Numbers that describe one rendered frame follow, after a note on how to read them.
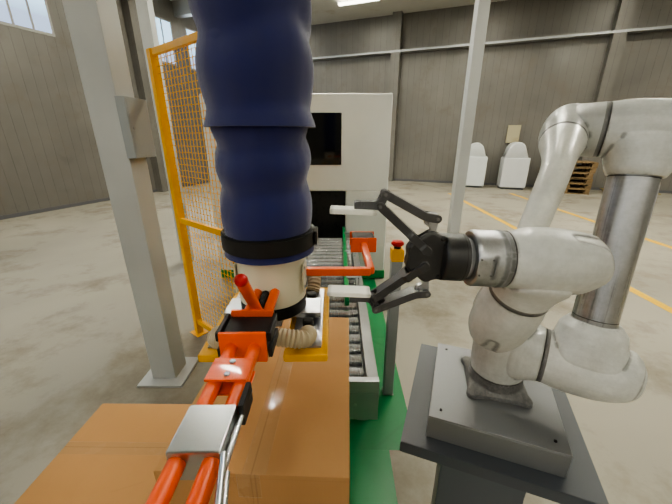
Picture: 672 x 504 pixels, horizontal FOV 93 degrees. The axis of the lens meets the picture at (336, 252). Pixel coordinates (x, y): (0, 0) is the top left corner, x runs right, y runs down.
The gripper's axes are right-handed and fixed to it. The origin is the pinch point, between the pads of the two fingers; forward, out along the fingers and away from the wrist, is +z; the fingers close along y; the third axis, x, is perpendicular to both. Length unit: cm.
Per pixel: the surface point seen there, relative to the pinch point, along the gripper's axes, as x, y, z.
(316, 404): 15.2, 46.6, 3.9
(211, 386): -11.7, 17.0, 16.9
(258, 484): -3, 50, 14
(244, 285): 0.9, 7.0, 15.3
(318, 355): 11.3, 28.7, 3.3
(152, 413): 48, 89, 72
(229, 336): -1.7, 15.6, 17.7
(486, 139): 1093, -27, -465
